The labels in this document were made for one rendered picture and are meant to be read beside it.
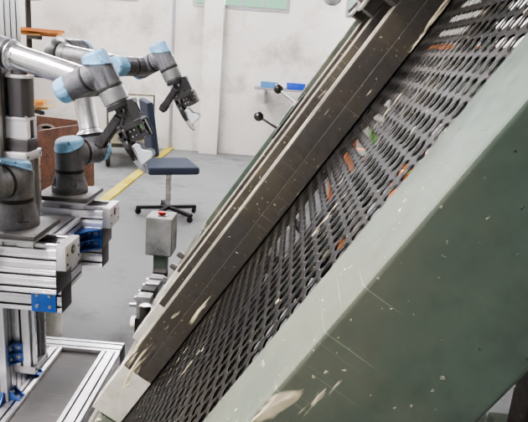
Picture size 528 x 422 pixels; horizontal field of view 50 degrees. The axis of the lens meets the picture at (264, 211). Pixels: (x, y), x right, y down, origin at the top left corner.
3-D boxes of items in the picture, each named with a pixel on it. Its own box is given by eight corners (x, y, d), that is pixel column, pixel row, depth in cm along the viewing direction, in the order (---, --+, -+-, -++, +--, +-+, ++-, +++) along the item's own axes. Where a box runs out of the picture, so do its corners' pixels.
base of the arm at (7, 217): (-17, 229, 188) (-19, 199, 186) (5, 216, 203) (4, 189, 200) (28, 232, 188) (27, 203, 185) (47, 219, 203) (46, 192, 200)
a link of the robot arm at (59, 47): (29, 33, 228) (122, 51, 208) (51, 35, 238) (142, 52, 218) (29, 63, 232) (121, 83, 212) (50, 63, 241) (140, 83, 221)
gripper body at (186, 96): (197, 104, 223) (183, 74, 220) (178, 112, 224) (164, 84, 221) (200, 102, 230) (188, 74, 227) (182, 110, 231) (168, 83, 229)
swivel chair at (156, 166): (200, 209, 608) (205, 101, 577) (195, 227, 547) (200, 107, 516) (138, 205, 606) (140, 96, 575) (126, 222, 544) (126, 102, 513)
